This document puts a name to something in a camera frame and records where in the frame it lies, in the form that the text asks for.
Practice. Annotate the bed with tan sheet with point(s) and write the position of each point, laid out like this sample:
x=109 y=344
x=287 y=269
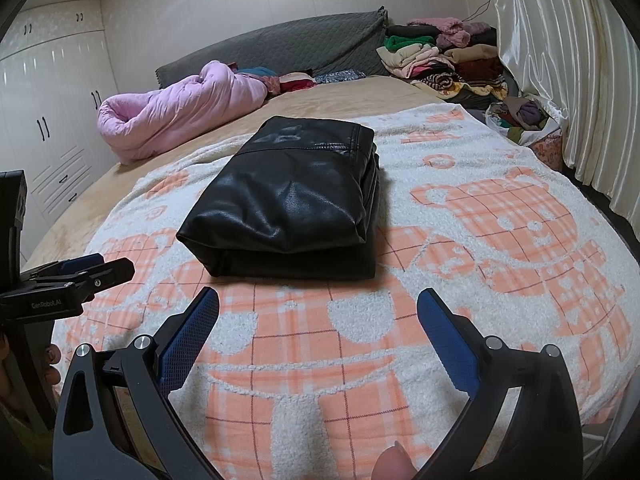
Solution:
x=310 y=105

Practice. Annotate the teal cloth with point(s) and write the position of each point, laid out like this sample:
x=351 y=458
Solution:
x=255 y=71

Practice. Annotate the white and orange printed blanket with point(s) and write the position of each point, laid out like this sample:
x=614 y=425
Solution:
x=500 y=240

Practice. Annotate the white wardrobe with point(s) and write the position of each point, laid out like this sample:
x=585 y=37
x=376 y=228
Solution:
x=50 y=110

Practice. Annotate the blue floral cloth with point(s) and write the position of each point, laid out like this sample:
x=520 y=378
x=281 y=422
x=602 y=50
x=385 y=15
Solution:
x=340 y=77

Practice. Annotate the pink floral storage box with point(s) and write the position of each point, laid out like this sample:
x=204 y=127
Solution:
x=547 y=152

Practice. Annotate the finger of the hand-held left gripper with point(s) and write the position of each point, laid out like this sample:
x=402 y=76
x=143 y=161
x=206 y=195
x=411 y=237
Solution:
x=75 y=263
x=100 y=278

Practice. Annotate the person's left hand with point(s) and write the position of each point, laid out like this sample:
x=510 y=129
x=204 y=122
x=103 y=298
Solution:
x=52 y=376

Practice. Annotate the person's right hand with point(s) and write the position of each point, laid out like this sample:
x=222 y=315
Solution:
x=395 y=465

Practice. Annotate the red pillow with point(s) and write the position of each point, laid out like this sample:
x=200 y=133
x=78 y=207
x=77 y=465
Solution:
x=296 y=82

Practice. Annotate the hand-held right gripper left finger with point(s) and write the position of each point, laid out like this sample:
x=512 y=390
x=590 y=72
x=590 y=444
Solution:
x=192 y=331

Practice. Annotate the white satin curtain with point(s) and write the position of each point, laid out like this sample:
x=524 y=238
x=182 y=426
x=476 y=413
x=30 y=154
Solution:
x=565 y=60

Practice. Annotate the pink quilt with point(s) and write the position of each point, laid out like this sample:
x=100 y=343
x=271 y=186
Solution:
x=165 y=110

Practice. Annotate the pile of folded clothes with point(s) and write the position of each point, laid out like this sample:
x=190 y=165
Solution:
x=425 y=55

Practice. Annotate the black leather jacket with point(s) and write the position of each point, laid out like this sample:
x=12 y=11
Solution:
x=280 y=195

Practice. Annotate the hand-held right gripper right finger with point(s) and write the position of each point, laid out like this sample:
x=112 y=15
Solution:
x=447 y=336

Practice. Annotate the grey padded headboard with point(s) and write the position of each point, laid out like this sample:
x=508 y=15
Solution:
x=300 y=45

